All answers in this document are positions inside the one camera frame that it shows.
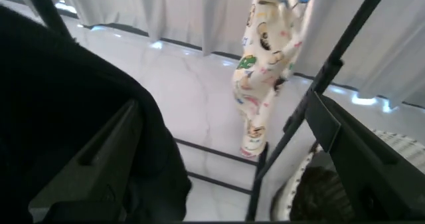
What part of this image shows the cream printed garment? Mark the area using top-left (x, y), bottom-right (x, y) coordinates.
top-left (232, 0), bottom-right (321, 158)

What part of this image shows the black garment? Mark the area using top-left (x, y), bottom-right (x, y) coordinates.
top-left (0, 4), bottom-right (193, 222)

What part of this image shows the black clothes rack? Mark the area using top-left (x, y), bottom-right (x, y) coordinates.
top-left (25, 0), bottom-right (394, 222)

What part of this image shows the white curtain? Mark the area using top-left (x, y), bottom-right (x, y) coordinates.
top-left (0, 0), bottom-right (425, 108)

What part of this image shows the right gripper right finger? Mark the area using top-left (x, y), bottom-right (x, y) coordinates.
top-left (304, 90), bottom-right (425, 222)

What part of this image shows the white laundry basket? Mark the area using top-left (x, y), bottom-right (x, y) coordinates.
top-left (270, 129), bottom-right (425, 222)

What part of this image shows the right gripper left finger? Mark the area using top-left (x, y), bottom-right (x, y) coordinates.
top-left (28, 99), bottom-right (143, 222)

